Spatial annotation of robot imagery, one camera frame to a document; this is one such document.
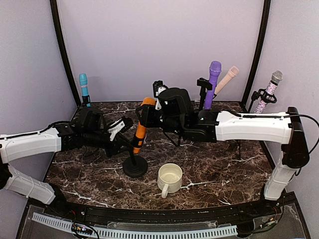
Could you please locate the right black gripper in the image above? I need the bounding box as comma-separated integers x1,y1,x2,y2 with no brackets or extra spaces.
136,103,186,136

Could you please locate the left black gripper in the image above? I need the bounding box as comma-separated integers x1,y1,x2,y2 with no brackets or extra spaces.
84,129,133,158

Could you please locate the orange toy microphone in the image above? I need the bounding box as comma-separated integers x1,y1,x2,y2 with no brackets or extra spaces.
132,97,156,154

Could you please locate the black stand of orange microphone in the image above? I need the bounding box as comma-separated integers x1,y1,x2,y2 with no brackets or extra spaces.
122,146,148,178

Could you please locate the black stand of purple microphone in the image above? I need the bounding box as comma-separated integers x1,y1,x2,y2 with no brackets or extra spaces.
196,78,212,110

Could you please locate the blue toy microphone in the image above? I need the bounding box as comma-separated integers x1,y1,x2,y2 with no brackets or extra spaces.
79,73,91,107

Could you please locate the purple toy microphone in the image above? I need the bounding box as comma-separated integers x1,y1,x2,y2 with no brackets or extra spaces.
204,61,221,110

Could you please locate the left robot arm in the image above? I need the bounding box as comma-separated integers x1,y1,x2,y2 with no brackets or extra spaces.
0,107,133,217

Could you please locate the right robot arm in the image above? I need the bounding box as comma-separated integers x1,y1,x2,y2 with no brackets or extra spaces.
136,88,310,216

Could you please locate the pink toy microphone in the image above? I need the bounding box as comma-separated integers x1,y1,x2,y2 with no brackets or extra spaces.
214,66,239,95

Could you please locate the black tripod microphone stand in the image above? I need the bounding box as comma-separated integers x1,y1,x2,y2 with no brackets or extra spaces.
238,88,278,160

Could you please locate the silver glitter microphone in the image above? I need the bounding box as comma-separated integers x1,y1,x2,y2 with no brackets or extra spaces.
254,70,283,114

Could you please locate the white ceramic mug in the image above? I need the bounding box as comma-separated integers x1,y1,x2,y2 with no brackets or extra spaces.
157,163,183,199

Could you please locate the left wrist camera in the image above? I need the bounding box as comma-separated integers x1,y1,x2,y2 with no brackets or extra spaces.
107,117,133,141

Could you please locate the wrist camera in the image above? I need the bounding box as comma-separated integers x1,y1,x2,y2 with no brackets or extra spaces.
107,117,133,141
153,80,168,110

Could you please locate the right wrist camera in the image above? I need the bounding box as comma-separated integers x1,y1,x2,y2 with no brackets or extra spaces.
153,80,168,110

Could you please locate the white cable duct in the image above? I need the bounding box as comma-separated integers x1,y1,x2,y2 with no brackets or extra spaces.
31,213,238,239

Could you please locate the black front rail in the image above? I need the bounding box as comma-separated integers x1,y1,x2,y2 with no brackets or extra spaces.
45,200,283,225

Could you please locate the left black frame post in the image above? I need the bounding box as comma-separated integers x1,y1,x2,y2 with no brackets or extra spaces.
49,0,81,107

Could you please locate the black frame post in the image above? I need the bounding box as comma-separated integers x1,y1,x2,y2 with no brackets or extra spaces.
49,0,81,107
241,0,271,106

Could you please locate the right black frame post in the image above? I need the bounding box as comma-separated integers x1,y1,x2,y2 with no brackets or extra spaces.
241,0,271,106

